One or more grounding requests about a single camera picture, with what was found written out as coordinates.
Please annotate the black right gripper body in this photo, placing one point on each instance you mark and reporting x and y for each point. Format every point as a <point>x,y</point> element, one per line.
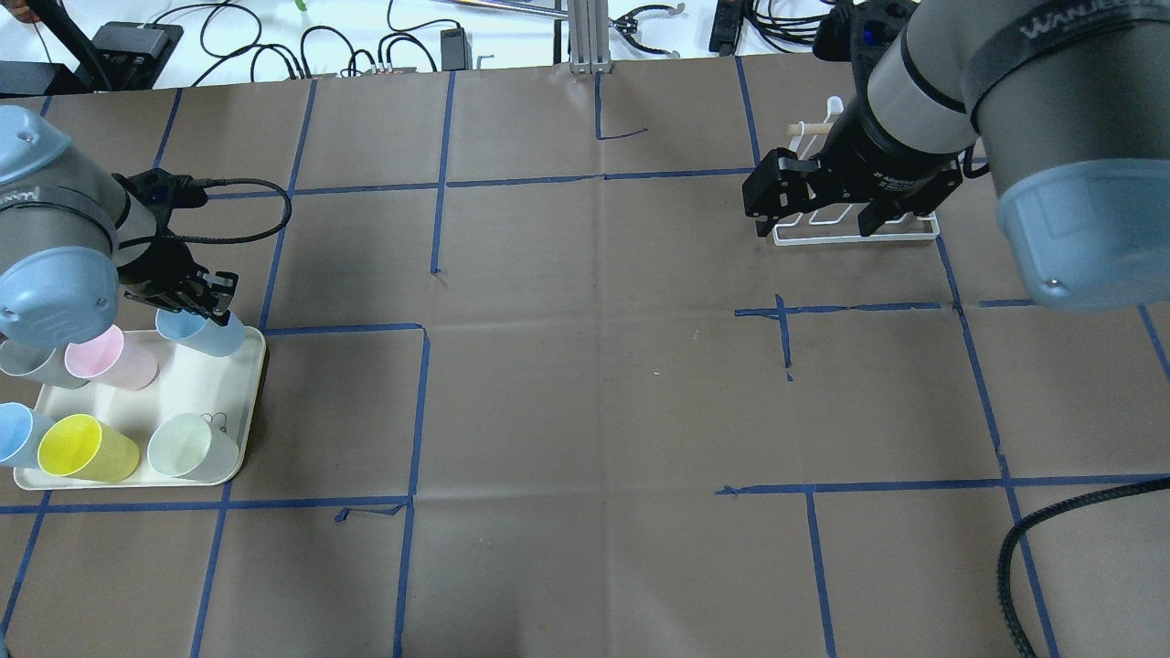
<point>879,161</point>

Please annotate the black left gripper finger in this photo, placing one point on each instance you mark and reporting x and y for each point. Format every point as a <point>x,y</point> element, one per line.
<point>210,295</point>
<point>172,302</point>

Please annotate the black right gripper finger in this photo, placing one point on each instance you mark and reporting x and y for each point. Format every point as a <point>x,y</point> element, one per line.
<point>779,187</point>
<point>876,214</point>

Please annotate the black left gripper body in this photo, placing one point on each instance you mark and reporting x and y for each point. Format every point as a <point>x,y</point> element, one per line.
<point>161,266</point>

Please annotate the light blue plastic cup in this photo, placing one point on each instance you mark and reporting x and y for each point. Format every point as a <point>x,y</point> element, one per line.
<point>201,334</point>

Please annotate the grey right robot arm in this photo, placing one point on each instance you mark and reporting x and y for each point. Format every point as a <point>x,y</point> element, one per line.
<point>1069,101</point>

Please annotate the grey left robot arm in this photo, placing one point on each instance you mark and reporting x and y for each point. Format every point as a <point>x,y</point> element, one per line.
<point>77,240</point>

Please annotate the pink plastic cup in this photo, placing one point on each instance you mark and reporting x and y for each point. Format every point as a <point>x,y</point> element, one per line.
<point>113,358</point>

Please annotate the grey plastic cup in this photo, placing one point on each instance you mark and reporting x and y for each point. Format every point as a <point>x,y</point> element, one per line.
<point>42,365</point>

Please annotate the pale green plastic cup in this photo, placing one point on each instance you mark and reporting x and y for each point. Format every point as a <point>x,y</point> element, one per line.
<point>194,448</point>

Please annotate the yellow plastic cup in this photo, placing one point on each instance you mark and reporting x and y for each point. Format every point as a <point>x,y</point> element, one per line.
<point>82,447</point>

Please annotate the cream plastic tray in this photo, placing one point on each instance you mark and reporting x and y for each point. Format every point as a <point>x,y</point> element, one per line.
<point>222,390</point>

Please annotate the black usb hub box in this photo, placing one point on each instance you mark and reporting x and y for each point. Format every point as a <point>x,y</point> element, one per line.
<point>134,55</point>

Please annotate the black power adapter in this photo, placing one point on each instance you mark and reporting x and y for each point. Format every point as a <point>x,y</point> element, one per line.
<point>455,50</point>

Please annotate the white wire cup rack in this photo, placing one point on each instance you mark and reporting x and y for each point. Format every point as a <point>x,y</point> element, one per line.
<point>839,223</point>

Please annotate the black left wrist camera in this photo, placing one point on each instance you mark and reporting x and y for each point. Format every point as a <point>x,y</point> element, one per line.
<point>162,192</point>

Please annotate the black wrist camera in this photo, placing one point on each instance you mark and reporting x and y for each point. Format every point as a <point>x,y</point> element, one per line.
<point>162,192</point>
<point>853,30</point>

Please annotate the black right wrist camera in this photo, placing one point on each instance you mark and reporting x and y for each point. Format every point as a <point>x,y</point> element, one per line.
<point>853,30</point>

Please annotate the aluminium frame post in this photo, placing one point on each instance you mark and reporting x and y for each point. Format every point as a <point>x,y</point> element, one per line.
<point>589,41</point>

